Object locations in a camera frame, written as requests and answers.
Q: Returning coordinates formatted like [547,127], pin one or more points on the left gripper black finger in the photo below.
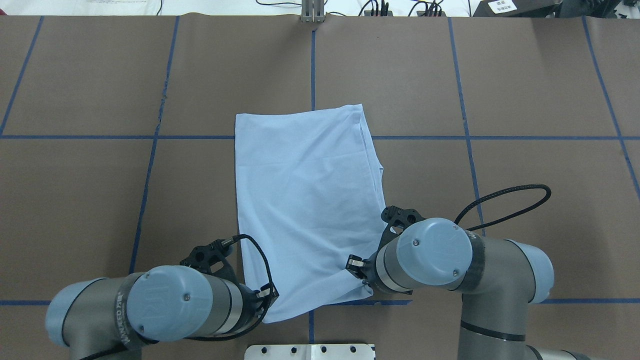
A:
[266,296]

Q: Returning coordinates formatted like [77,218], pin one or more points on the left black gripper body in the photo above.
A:
[248,300]

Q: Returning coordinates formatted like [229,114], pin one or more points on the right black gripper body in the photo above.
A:
[366,273]

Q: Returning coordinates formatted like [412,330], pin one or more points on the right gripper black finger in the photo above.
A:
[356,266]

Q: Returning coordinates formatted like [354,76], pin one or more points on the light blue t-shirt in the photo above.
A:
[309,191]

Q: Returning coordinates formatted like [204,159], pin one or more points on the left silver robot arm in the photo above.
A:
[114,318]

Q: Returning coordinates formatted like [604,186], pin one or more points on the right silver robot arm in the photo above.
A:
[498,280]

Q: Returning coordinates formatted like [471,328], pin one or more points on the white camera pedestal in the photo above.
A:
[323,351]

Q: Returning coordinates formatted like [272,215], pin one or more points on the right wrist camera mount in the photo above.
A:
[397,220]

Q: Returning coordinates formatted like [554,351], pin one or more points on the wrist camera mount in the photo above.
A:
[211,259]
[397,220]

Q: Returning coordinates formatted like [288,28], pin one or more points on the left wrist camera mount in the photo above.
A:
[211,259]

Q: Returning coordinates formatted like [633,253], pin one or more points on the aluminium frame post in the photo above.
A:
[313,11]

